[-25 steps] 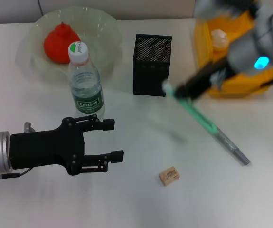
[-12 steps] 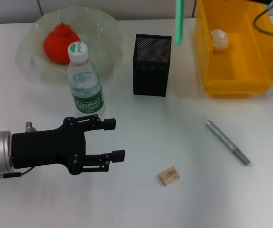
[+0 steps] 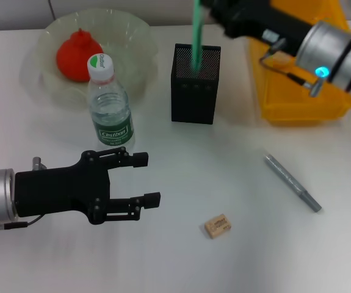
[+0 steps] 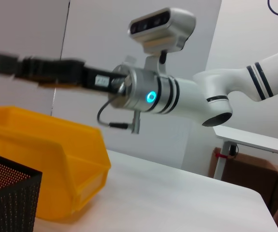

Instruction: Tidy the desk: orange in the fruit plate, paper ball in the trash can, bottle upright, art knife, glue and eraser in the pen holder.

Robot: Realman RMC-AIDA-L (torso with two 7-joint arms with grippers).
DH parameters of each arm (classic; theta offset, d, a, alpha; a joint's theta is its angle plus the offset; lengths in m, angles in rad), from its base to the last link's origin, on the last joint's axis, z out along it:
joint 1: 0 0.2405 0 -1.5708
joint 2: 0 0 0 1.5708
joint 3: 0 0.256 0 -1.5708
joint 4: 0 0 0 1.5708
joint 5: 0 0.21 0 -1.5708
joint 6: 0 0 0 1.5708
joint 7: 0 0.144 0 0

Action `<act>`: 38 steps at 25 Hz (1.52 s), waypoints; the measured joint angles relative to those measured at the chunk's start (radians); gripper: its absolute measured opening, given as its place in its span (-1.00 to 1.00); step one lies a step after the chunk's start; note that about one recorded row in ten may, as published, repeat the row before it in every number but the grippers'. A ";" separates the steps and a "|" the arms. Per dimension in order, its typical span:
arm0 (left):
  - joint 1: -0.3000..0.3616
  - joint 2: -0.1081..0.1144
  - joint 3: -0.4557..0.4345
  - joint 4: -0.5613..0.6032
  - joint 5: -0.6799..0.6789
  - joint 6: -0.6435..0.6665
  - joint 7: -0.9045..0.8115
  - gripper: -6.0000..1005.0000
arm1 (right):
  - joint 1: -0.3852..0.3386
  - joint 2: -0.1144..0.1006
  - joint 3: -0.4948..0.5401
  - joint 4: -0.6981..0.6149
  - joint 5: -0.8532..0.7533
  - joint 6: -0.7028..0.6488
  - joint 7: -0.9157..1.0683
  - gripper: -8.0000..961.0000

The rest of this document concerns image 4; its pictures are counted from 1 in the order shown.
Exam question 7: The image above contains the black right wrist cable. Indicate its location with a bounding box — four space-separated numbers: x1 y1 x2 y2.
97 98 130 130

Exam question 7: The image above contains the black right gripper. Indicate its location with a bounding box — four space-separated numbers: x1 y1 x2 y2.
0 54 127 94

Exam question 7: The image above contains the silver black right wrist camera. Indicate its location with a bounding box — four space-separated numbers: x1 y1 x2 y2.
128 7 197 75

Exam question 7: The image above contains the black mesh pen holder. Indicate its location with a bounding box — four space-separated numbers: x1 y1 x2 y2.
0 154 43 232

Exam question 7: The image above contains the yellow plastic bin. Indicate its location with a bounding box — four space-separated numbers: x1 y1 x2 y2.
0 105 112 222

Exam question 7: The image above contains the brown cardboard box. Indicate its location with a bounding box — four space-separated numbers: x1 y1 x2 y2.
208 147 278 218

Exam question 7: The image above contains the white background table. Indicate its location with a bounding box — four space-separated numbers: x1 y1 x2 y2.
212 124 278 181

